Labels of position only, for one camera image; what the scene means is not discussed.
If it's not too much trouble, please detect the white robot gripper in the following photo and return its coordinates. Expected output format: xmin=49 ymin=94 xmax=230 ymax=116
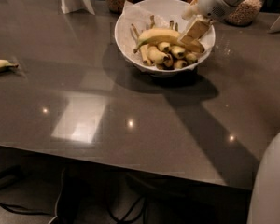
xmin=179 ymin=0 xmax=235 ymax=45

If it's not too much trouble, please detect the large top yellow banana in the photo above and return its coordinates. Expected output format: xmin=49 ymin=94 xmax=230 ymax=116
xmin=133 ymin=28 xmax=206 ymax=54

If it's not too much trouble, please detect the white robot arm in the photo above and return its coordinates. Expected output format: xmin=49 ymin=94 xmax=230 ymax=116
xmin=183 ymin=0 xmax=280 ymax=224

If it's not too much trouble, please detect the white ceramic bowl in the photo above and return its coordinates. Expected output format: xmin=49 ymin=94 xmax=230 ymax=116
xmin=115 ymin=0 xmax=216 ymax=77

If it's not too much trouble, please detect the white paper bowl liner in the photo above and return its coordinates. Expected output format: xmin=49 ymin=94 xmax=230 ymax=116
xmin=115 ymin=0 xmax=216 ymax=77

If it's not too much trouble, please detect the banana on table left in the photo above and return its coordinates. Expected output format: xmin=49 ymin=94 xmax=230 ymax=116
xmin=0 ymin=59 xmax=18 ymax=73

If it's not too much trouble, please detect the bunch of small bananas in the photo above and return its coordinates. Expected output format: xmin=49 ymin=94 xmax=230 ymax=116
xmin=131 ymin=15 xmax=202 ymax=70

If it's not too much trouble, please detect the glass jar of round cereal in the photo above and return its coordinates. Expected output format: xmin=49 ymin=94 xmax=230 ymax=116
xmin=225 ymin=0 xmax=264 ymax=26

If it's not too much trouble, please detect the white cable under table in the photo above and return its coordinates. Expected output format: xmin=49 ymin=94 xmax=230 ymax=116
xmin=48 ymin=166 xmax=68 ymax=224

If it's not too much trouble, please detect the black cable under table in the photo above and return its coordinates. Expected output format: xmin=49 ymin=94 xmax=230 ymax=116
xmin=0 ymin=171 xmax=147 ymax=224

